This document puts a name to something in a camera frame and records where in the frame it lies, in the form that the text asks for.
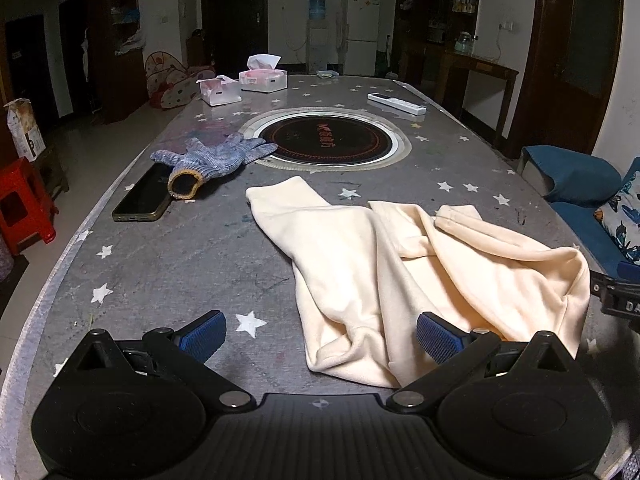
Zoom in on cream sweatshirt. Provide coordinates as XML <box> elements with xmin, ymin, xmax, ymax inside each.
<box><xmin>246</xmin><ymin>177</ymin><xmax>589</xmax><ymax>388</ymax></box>

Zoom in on butterfly pattern pillow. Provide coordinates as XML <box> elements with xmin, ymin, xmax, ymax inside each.
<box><xmin>593</xmin><ymin>157</ymin><xmax>640</xmax><ymax>266</ymax></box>

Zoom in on blue sofa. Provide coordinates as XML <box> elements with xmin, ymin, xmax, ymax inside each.
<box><xmin>518</xmin><ymin>145</ymin><xmax>639</xmax><ymax>283</ymax></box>

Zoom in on black smartphone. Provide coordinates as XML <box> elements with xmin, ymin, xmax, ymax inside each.
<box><xmin>112</xmin><ymin>162</ymin><xmax>172</xmax><ymax>222</ymax></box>

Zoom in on blue knit work glove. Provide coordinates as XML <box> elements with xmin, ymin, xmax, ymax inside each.
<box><xmin>151</xmin><ymin>132</ymin><xmax>278</xmax><ymax>200</ymax></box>

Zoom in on red plastic stool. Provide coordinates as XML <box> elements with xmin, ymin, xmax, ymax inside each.
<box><xmin>1</xmin><ymin>158</ymin><xmax>58</xmax><ymax>256</ymax></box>

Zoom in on dark wooden door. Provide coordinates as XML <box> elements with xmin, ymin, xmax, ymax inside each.
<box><xmin>506</xmin><ymin>0</ymin><xmax>624</xmax><ymax>156</ymax></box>

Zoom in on round induction cooktop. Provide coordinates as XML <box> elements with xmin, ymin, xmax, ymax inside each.
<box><xmin>240</xmin><ymin>106</ymin><xmax>412</xmax><ymax>172</ymax></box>

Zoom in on white remote control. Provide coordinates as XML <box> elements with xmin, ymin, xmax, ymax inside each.
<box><xmin>367</xmin><ymin>93</ymin><xmax>426</xmax><ymax>116</ymax></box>

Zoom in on small white pink box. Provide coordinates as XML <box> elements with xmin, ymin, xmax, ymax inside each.
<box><xmin>196</xmin><ymin>75</ymin><xmax>242</xmax><ymax>107</ymax></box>

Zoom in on red dotted fabric item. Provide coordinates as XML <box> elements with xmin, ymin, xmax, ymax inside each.
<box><xmin>144</xmin><ymin>51</ymin><xmax>216</xmax><ymax>110</ymax></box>

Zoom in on white paper bag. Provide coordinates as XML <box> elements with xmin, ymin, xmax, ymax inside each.
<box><xmin>4</xmin><ymin>98</ymin><xmax>46</xmax><ymax>162</ymax></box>

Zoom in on pink tissue box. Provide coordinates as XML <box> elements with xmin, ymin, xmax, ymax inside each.
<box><xmin>239</xmin><ymin>54</ymin><xmax>288</xmax><ymax>93</ymax></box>

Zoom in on dark wooden side table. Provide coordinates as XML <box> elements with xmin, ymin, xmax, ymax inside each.
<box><xmin>434</xmin><ymin>50</ymin><xmax>518</xmax><ymax>148</ymax></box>

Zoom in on glass kettle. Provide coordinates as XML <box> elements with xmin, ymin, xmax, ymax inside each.
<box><xmin>454</xmin><ymin>32</ymin><xmax>475</xmax><ymax>55</ymax></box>

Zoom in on small green packet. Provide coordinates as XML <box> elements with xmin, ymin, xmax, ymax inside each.
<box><xmin>316</xmin><ymin>70</ymin><xmax>340</xmax><ymax>79</ymax></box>

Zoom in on water dispenser with bottle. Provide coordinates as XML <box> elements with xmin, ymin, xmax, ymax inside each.
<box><xmin>306</xmin><ymin>0</ymin><xmax>330</xmax><ymax>74</ymax></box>

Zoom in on dark shelf cabinet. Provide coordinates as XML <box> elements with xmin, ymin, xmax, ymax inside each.
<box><xmin>390</xmin><ymin>0</ymin><xmax>480</xmax><ymax>89</ymax></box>

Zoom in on white refrigerator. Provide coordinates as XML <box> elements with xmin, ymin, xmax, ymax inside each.
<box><xmin>342</xmin><ymin>0</ymin><xmax>380</xmax><ymax>76</ymax></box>

